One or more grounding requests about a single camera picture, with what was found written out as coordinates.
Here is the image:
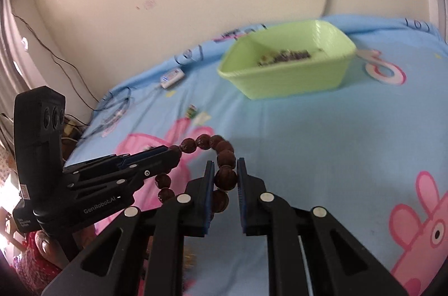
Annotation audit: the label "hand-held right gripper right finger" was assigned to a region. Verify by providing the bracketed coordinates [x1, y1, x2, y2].
[236, 158, 408, 296]

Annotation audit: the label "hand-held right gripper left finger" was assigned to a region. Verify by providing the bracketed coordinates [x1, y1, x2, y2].
[42, 160, 216, 296]

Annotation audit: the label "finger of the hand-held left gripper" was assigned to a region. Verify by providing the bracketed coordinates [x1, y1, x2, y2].
[63, 145, 169, 178]
[68, 150, 183, 197]

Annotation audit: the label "brown wooden bead bracelet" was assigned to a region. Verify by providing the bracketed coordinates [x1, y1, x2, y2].
[155, 134, 241, 213]

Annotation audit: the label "green plastic basket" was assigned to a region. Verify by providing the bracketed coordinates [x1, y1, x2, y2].
[217, 19, 358, 101]

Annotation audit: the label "pile of jewelry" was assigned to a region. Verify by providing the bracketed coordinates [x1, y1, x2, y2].
[257, 50, 313, 67]

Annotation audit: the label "white charger box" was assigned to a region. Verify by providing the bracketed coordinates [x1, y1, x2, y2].
[160, 68, 186, 89]

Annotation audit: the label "blue cartoon printed bedsheet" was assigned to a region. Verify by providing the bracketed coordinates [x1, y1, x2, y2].
[63, 14, 448, 296]

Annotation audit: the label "red patterned cloth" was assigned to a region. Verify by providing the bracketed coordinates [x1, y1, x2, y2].
[13, 229, 72, 296]

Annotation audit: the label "black cables on bed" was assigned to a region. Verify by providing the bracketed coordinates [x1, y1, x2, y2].
[92, 86, 133, 140]

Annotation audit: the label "black wall cable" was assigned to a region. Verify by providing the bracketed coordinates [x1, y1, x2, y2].
[10, 12, 101, 112]

